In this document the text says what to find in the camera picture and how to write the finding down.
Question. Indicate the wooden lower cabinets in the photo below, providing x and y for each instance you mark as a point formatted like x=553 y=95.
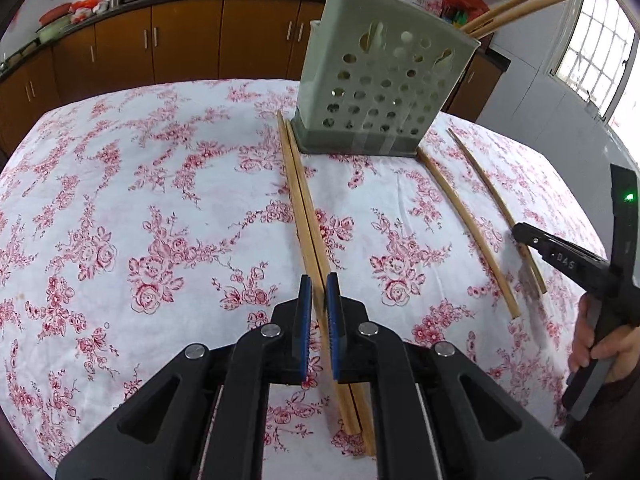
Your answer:
x=190 y=35

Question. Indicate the window with white grille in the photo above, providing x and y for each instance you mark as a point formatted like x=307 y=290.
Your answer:
x=590 y=45

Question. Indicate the person's right hand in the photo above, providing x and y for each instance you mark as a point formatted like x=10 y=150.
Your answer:
x=580 y=340

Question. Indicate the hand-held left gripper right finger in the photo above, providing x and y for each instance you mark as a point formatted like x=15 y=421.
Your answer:
x=334 y=330

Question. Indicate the grey perforated utensil holder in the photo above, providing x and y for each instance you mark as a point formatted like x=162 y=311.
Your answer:
x=380 y=75

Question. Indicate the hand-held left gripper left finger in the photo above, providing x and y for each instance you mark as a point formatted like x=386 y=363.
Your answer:
x=302 y=325

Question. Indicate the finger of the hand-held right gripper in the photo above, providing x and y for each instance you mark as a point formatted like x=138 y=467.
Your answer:
x=560 y=255

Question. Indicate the green basin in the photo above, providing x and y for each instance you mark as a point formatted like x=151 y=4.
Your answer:
x=55 y=30

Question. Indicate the red basin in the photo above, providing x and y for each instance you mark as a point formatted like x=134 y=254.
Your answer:
x=55 y=12

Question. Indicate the red floral tablecloth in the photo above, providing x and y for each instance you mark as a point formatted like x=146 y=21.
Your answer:
x=150 y=200

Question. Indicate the red and white bag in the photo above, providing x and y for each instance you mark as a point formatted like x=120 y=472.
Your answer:
x=87 y=5

